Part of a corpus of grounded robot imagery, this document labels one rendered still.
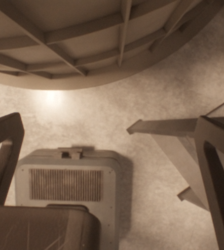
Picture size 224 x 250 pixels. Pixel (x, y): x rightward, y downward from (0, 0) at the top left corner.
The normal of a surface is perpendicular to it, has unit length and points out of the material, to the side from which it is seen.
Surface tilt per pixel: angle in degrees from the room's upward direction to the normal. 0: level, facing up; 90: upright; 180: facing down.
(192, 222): 0
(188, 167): 0
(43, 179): 0
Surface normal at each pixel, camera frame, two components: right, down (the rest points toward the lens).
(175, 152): -0.01, 0.11
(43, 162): 0.00, -0.62
